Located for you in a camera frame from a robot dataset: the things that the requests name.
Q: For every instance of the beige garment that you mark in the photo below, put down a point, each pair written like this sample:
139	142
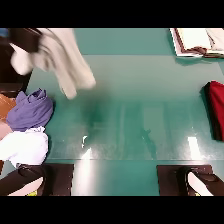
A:
63	56

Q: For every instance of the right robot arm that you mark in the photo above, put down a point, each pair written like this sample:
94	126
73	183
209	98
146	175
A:
203	180

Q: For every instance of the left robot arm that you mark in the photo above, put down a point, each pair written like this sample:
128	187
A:
13	178

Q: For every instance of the purple garment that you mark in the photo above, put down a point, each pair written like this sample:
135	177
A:
30	111

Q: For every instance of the red garment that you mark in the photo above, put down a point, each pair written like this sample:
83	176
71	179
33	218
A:
218	106

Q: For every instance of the orange garment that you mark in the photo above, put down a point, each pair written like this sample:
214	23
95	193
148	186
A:
6	106

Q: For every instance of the folded white garment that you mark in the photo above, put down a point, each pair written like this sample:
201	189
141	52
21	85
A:
195	38

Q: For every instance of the folded cream garment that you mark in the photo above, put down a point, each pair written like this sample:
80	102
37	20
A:
216	38

